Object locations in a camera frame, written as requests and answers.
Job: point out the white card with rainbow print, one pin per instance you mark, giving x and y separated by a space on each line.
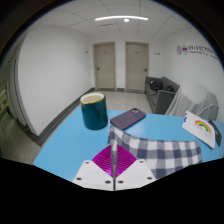
200 129

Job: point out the black flat device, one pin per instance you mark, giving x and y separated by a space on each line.
216 132

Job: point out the long ceiling light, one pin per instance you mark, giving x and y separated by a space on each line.
121 17

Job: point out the black bag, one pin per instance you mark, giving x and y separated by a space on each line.
156 86

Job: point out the grey white checked towel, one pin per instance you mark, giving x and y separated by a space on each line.
166 153

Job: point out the purple smartphone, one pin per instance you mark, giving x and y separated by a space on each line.
128 118

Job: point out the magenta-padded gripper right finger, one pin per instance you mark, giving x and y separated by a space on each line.
131 171

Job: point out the wall logo sign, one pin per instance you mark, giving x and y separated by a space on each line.
195 49

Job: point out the beige door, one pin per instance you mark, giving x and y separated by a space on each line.
136 66
104 65

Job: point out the round ceiling light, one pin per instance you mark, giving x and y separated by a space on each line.
126 20

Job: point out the white covered chair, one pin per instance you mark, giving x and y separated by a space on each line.
195 100

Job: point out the grey sofa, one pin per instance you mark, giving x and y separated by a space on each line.
163 95

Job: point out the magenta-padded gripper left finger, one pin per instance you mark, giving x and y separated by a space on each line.
96 170

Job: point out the dark green mug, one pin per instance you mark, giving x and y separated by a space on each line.
94 111

